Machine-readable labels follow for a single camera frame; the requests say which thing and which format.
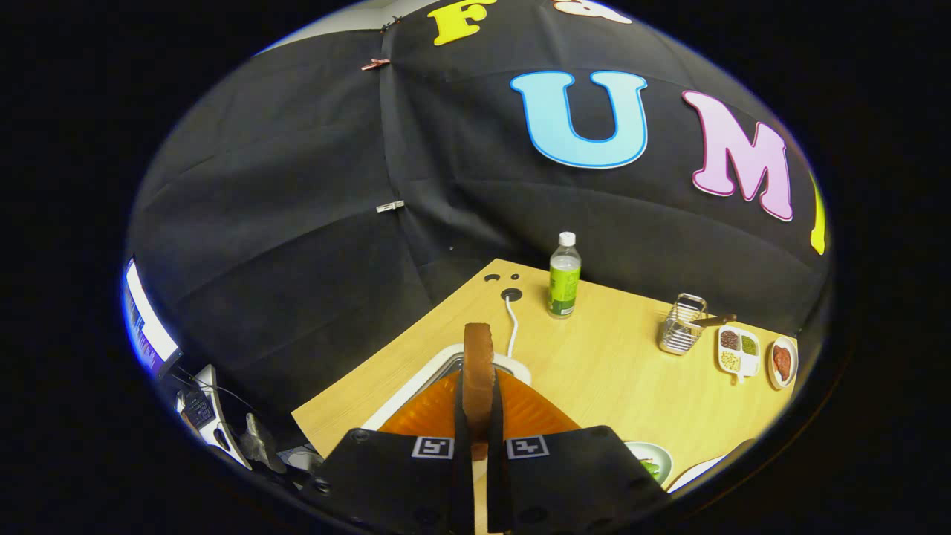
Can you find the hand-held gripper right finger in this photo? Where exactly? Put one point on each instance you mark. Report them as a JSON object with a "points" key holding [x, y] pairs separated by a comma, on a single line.
{"points": [[496, 483]]}

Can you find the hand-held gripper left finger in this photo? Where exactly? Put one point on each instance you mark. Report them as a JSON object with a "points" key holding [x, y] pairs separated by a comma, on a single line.
{"points": [[464, 483]]}

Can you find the toasted bread slice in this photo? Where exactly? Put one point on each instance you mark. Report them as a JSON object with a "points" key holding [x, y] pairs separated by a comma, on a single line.
{"points": [[479, 371]]}

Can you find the green lettuce leaf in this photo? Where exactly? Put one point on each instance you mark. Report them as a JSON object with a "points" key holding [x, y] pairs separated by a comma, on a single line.
{"points": [[650, 468]]}

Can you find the white toaster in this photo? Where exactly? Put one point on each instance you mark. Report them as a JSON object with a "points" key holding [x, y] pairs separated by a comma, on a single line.
{"points": [[520, 369]]}

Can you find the pale green round plate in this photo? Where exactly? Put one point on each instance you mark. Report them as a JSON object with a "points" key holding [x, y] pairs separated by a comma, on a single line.
{"points": [[661, 455]]}

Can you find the white square plate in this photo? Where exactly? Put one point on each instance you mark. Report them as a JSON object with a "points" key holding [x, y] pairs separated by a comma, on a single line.
{"points": [[695, 472]]}

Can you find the green label drink bottle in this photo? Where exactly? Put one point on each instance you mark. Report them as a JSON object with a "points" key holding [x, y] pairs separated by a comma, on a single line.
{"points": [[565, 286]]}

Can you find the white and black device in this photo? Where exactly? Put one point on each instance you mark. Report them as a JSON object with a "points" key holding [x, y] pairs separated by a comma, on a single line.
{"points": [[199, 409]]}

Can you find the white divided bean dish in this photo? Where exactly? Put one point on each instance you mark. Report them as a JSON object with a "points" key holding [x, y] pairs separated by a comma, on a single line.
{"points": [[750, 364]]}

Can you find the white cloth clip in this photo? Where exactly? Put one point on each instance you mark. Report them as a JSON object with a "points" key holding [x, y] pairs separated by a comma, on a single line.
{"points": [[390, 206]]}

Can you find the small white round plate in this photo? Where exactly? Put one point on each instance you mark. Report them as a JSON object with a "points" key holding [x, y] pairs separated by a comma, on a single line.
{"points": [[770, 375]]}

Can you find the black backdrop cloth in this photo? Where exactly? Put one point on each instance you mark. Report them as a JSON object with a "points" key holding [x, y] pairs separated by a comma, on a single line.
{"points": [[297, 223]]}

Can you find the red meat patty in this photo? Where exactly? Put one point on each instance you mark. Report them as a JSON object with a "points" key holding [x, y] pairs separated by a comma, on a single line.
{"points": [[782, 362]]}

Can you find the computer monitor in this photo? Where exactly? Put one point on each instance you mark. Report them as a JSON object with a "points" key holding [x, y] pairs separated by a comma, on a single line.
{"points": [[145, 327]]}

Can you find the pink cloth clip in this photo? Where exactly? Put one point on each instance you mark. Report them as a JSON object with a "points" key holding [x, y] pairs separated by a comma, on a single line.
{"points": [[375, 64]]}

